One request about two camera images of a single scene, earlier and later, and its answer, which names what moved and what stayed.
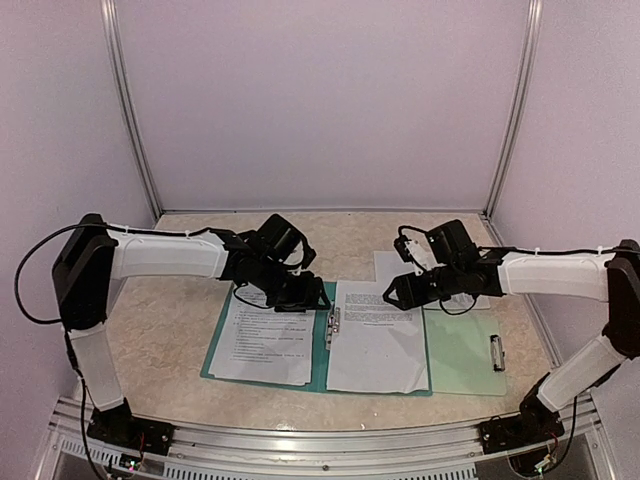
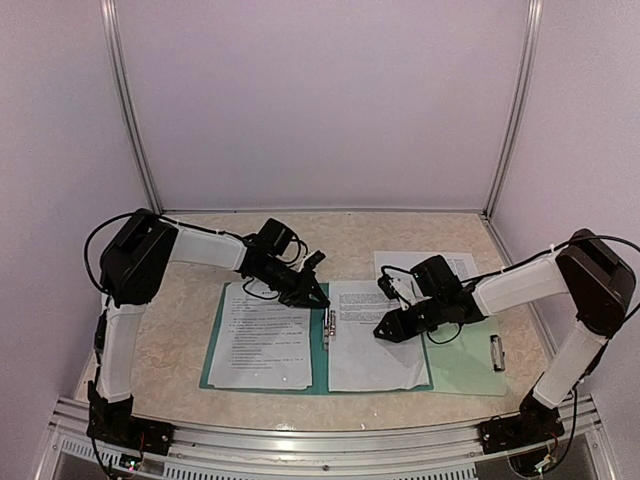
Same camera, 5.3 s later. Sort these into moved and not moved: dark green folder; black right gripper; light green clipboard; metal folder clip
Moved: black right gripper; metal folder clip
Not moved: dark green folder; light green clipboard
